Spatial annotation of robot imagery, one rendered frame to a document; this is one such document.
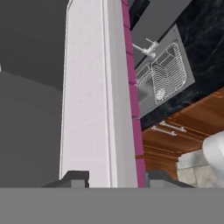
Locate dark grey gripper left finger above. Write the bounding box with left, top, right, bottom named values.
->
left=43, top=170, right=90, bottom=188

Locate white round object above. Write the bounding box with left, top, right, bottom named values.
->
left=202, top=130, right=224, bottom=187

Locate white wire dish rack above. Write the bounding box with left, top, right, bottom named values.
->
left=136, top=42, right=187, bottom=106

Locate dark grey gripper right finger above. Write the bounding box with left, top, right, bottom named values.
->
left=143, top=171, right=196, bottom=188

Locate silver tap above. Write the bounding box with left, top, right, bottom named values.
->
left=131, top=38, right=160, bottom=60

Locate silver cupboard handle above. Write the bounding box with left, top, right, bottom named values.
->
left=159, top=120, right=187, bottom=133
left=150, top=125, right=178, bottom=137

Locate grey steel sink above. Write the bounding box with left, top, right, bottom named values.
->
left=134, top=24, right=196, bottom=119

